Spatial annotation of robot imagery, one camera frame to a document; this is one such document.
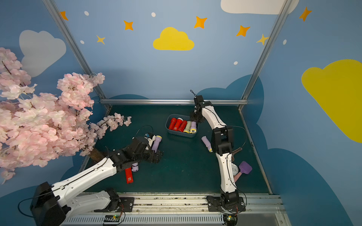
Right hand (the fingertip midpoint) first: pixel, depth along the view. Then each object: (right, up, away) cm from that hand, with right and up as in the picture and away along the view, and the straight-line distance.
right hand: (195, 118), depth 104 cm
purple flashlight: (-2, -7, -6) cm, 9 cm away
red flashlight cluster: (-17, -4, +3) cm, 18 cm away
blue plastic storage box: (-21, -1, +3) cm, 21 cm away
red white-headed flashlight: (-14, -6, +1) cm, 15 cm away
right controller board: (+16, -54, -30) cm, 64 cm away
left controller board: (-47, -53, -31) cm, 77 cm away
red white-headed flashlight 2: (-41, -34, -22) cm, 58 cm away
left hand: (-24, -18, -24) cm, 39 cm away
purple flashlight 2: (+8, -18, -6) cm, 20 cm away
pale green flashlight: (-5, -7, +1) cm, 9 cm away
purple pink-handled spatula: (+29, -31, -18) cm, 46 cm away
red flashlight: (-9, -6, +3) cm, 11 cm away
